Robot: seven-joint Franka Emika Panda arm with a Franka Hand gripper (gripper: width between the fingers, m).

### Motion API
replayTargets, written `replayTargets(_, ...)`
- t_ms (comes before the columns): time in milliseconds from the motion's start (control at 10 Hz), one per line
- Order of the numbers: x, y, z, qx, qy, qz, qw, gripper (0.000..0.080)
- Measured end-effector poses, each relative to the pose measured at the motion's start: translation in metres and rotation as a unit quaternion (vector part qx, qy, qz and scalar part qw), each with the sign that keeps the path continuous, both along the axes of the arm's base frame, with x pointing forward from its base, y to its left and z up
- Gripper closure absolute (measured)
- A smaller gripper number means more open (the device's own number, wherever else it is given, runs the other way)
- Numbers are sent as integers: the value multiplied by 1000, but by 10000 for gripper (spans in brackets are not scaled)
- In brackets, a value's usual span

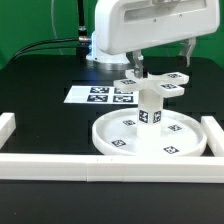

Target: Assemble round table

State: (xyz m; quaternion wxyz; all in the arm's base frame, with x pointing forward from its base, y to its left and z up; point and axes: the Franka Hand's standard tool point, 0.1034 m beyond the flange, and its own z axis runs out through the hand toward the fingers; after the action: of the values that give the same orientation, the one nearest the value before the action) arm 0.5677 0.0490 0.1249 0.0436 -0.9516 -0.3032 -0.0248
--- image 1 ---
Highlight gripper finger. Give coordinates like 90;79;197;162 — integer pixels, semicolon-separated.
132;50;144;78
179;37;196;67

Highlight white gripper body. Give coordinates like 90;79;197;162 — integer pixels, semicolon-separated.
95;0;220;55

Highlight white cross-shaped table base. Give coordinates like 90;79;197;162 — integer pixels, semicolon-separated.
114;70;189;98

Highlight white round table top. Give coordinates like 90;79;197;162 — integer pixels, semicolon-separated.
92;108;207;157

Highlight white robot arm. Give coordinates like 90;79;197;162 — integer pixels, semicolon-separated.
87;0;220;70

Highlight white marker sheet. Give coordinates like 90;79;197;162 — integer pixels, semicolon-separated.
64;86;138;105

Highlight white right fence bar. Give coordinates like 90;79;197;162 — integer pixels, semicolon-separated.
201;116;224;157

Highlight white fence bar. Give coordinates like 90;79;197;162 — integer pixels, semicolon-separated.
0;153;224;183
201;116;224;157
0;113;16;149

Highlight white left fence bar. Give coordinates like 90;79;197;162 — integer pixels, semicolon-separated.
0;113;16;149

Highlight white front fence bar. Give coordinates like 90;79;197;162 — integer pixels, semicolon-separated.
0;153;224;183

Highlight black vertical cable connector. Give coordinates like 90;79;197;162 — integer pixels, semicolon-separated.
77;0;87;37

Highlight black cable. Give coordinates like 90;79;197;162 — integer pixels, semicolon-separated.
9;45;78;64
13;37;91;61

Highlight thin white cable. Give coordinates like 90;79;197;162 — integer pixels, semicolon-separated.
50;0;64;56

